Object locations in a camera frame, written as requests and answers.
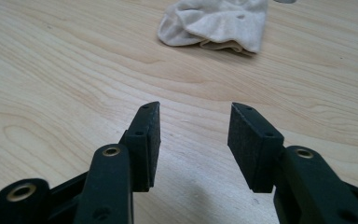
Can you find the white cloth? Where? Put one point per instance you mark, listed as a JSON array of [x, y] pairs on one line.
[[217, 21]]

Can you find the grey object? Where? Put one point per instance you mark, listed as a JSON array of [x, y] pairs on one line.
[[285, 1]]

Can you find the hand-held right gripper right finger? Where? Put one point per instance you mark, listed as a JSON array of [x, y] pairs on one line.
[[251, 149]]

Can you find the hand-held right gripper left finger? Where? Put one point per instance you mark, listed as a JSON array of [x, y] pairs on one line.
[[143, 146]]

